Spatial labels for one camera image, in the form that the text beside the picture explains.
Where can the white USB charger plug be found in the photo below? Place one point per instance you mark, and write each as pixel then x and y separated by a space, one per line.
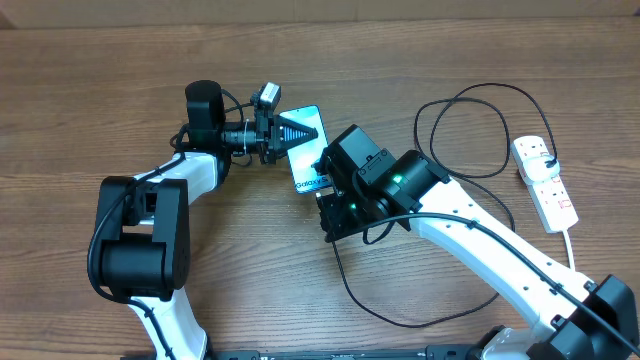
pixel 540 168

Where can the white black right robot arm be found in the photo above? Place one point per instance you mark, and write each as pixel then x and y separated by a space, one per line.
pixel 569 316

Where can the Samsung Galaxy smartphone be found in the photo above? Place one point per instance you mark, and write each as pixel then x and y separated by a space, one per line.
pixel 302 158

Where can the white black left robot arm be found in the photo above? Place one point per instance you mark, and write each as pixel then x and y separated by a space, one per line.
pixel 139 254

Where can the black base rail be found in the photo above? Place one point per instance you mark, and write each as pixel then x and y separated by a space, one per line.
pixel 431 352

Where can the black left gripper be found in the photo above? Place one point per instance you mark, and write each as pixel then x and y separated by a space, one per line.
pixel 270 135

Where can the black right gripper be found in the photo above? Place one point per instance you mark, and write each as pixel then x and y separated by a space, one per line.
pixel 340 224

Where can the white power strip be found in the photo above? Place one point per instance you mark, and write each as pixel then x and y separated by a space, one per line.
pixel 550 198

